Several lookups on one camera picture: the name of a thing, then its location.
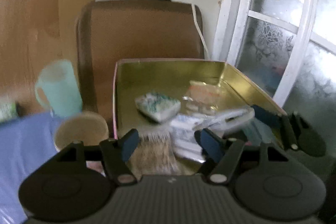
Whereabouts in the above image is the white blue wipes packet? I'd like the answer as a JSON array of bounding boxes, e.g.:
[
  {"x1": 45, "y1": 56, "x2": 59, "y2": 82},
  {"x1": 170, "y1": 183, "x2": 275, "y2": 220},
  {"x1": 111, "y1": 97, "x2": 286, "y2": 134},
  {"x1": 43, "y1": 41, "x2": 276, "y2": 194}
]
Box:
[{"x1": 169, "y1": 114, "x2": 205, "y2": 163}]

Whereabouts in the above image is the blue tablecloth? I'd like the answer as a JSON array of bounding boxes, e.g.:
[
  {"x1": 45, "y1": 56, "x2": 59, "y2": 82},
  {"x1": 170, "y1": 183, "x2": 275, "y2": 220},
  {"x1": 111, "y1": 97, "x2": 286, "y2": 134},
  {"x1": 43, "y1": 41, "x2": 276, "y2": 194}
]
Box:
[{"x1": 1, "y1": 112, "x2": 66, "y2": 223}]

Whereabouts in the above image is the white window frame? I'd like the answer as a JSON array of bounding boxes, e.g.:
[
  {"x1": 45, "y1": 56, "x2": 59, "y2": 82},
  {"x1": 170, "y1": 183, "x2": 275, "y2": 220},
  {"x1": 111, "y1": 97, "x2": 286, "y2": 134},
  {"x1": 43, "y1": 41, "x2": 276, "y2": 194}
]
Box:
[{"x1": 210, "y1": 0, "x2": 335, "y2": 107}]

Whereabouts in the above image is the round biscuit can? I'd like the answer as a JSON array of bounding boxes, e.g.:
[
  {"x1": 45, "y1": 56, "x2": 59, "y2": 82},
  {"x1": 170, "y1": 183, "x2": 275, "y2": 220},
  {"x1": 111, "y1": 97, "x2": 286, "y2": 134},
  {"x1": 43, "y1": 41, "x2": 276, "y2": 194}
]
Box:
[{"x1": 54, "y1": 111, "x2": 109, "y2": 152}]

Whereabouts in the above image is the white cable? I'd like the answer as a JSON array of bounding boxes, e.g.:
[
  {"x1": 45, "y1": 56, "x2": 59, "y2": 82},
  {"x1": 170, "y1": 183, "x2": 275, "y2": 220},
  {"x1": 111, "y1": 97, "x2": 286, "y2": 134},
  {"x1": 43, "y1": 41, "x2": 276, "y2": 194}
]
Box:
[{"x1": 175, "y1": 0, "x2": 211, "y2": 60}]

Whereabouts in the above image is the brown cardboard sheet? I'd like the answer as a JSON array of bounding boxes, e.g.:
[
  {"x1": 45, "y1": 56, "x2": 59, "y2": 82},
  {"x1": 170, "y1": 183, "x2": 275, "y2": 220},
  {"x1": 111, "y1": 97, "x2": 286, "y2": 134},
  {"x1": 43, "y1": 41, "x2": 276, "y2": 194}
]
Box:
[{"x1": 1, "y1": 0, "x2": 94, "y2": 115}]

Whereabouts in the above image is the blue green toothpaste box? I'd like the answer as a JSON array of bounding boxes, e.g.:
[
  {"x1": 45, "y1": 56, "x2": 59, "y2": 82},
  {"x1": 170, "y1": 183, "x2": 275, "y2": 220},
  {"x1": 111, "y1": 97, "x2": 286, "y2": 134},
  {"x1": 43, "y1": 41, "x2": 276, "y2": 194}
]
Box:
[{"x1": 0, "y1": 100, "x2": 19, "y2": 123}]

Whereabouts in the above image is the brown chair backrest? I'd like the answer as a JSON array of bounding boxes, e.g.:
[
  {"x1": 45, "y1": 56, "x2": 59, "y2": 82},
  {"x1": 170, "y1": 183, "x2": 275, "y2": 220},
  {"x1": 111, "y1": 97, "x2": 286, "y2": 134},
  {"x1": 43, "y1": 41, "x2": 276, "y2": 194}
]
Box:
[{"x1": 75, "y1": 0, "x2": 206, "y2": 114}]

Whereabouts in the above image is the mint green plastic mug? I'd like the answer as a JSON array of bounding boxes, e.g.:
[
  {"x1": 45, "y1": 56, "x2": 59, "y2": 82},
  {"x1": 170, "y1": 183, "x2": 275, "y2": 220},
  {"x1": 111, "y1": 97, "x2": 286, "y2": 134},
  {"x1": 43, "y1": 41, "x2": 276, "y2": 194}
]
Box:
[{"x1": 34, "y1": 59, "x2": 83, "y2": 118}]

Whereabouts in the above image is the beige fringed cloth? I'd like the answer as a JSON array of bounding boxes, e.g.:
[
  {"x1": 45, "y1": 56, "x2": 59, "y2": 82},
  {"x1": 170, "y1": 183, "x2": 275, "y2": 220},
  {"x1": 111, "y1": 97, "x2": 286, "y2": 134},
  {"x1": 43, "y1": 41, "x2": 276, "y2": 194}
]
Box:
[{"x1": 127, "y1": 125, "x2": 183, "y2": 179}]

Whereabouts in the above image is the pink macaron biscuit tin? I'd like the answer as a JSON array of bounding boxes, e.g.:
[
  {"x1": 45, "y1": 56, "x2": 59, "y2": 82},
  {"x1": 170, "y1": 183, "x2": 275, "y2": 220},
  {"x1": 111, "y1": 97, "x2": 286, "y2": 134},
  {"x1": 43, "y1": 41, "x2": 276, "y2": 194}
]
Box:
[{"x1": 112, "y1": 57, "x2": 288, "y2": 175}]

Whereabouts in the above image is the clear orange snack bag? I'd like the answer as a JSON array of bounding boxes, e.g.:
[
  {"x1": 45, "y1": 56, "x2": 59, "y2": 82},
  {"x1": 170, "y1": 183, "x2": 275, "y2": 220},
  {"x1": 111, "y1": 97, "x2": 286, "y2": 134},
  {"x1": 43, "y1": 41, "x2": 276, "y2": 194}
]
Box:
[{"x1": 182, "y1": 80, "x2": 222, "y2": 115}]

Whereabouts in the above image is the green white soft packet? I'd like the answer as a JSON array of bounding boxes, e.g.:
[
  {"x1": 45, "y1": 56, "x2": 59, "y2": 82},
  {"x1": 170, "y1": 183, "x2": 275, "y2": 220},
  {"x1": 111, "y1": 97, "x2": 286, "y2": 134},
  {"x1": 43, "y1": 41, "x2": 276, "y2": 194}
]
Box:
[{"x1": 134, "y1": 92, "x2": 181, "y2": 123}]

